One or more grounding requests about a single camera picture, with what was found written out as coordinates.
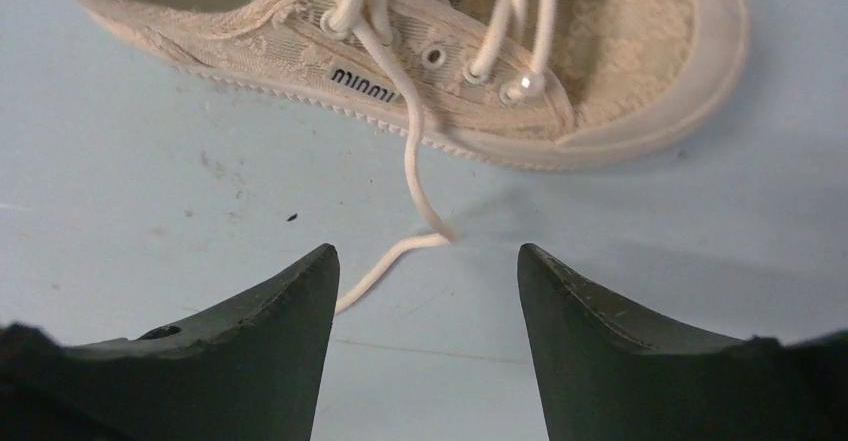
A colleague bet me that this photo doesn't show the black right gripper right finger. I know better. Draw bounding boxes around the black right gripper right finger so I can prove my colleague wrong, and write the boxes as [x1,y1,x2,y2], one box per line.
[517,243,847,440]

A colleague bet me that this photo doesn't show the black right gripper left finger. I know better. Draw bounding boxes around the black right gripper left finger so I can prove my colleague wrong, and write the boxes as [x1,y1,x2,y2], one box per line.
[1,244,339,440]

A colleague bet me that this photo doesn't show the beige sneaker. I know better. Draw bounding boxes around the beige sneaker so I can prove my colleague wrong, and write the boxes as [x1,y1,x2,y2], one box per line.
[75,0,750,310]

